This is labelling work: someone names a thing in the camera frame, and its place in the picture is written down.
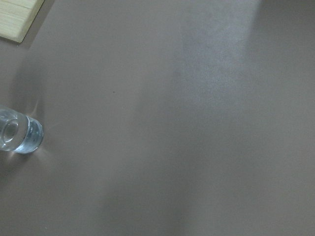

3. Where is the glass sauce bottle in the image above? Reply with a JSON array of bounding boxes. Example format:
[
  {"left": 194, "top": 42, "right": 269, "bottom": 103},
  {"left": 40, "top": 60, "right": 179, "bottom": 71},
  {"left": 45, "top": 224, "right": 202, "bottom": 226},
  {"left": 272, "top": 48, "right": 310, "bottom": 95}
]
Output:
[{"left": 0, "top": 105, "right": 44, "bottom": 154}]

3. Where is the bamboo cutting board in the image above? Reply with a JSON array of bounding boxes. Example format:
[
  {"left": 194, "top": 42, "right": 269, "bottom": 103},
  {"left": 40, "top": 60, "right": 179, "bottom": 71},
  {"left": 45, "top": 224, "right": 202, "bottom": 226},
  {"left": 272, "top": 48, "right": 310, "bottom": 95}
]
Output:
[{"left": 0, "top": 0, "right": 44, "bottom": 43}]

